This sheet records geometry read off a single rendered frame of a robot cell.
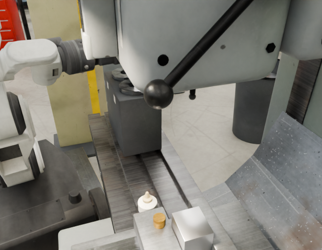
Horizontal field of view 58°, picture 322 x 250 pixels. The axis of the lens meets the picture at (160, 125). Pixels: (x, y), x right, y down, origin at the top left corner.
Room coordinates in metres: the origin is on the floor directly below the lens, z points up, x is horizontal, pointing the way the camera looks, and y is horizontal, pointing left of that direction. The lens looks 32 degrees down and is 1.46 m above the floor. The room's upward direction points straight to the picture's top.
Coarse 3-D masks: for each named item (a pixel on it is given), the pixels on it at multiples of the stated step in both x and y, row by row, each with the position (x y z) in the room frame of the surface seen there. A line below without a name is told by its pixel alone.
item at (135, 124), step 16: (112, 80) 0.81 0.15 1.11; (128, 80) 0.78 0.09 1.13; (112, 96) 0.76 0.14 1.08; (128, 96) 0.70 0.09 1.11; (112, 112) 0.79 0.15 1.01; (128, 112) 0.68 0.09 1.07; (144, 112) 0.69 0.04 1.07; (160, 112) 0.71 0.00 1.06; (128, 128) 0.68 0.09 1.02; (144, 128) 0.69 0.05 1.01; (160, 128) 0.71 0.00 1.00; (128, 144) 0.68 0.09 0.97; (144, 144) 0.69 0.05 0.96; (160, 144) 0.71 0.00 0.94
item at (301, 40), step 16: (304, 0) 0.33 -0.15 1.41; (320, 0) 0.32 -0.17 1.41; (288, 16) 0.35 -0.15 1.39; (304, 16) 0.33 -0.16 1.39; (320, 16) 0.32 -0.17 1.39; (288, 32) 0.35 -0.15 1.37; (304, 32) 0.33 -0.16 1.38; (320, 32) 0.32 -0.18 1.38; (288, 48) 0.34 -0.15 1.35; (304, 48) 0.33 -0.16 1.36; (320, 48) 0.33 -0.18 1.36
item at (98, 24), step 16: (80, 0) 0.35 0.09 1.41; (96, 0) 0.35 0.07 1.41; (112, 0) 0.35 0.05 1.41; (80, 16) 0.36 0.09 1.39; (96, 16) 0.35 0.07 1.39; (112, 16) 0.35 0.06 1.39; (96, 32) 0.34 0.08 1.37; (112, 32) 0.35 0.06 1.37; (96, 48) 0.34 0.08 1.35; (112, 48) 0.35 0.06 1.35
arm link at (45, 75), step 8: (56, 40) 0.77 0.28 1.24; (64, 48) 0.72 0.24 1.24; (72, 48) 0.73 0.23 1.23; (64, 56) 0.72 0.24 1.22; (72, 56) 0.72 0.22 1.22; (48, 64) 0.68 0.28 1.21; (56, 64) 0.69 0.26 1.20; (64, 64) 0.71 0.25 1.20; (72, 64) 0.71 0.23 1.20; (32, 72) 0.70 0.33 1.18; (40, 72) 0.69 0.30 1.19; (48, 72) 0.69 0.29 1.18; (56, 72) 0.71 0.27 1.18; (72, 72) 0.72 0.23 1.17; (40, 80) 0.70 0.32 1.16; (48, 80) 0.71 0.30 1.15
